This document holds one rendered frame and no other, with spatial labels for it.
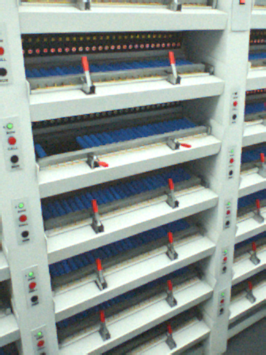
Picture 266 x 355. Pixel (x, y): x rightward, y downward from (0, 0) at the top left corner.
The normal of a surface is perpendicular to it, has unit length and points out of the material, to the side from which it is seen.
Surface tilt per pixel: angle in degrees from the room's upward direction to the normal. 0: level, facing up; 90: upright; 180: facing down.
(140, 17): 106
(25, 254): 90
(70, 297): 15
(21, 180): 90
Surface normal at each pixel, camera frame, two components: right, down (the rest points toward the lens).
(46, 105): 0.52, 0.51
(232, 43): 0.54, 0.26
